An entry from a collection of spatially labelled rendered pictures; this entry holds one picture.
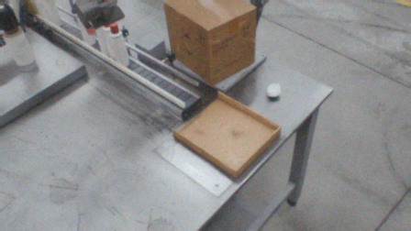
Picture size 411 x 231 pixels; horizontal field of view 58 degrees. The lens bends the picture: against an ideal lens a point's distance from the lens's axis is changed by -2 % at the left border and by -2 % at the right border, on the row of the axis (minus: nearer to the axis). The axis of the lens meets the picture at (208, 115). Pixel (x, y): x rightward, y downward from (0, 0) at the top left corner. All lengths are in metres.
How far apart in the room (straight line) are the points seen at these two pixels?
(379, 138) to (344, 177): 0.41
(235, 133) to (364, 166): 1.24
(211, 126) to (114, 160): 0.38
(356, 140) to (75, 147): 1.76
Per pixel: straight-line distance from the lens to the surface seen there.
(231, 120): 1.45
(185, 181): 1.29
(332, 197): 2.29
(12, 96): 1.75
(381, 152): 2.58
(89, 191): 1.34
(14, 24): 1.74
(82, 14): 1.22
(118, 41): 1.61
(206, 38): 1.43
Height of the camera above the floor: 1.88
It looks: 45 degrees down
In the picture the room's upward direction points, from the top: 4 degrees counter-clockwise
